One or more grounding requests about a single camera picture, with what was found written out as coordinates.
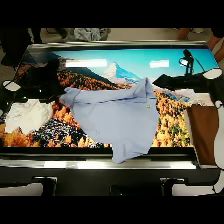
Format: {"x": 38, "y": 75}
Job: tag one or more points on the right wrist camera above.
{"x": 187, "y": 60}

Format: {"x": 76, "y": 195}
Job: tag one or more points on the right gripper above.
{"x": 170, "y": 81}

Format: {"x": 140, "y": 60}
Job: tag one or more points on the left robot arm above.
{"x": 12, "y": 86}

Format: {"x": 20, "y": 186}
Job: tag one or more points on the light blue shirt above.
{"x": 120, "y": 116}

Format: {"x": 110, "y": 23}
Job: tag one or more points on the person's legs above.
{"x": 184, "y": 33}

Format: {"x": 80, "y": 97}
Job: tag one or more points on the white garment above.
{"x": 28, "y": 115}

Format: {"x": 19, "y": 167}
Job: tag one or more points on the grey garment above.
{"x": 87, "y": 33}

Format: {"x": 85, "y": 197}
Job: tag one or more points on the silver frame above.
{"x": 83, "y": 164}

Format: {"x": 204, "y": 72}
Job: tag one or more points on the brown garment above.
{"x": 206, "y": 133}

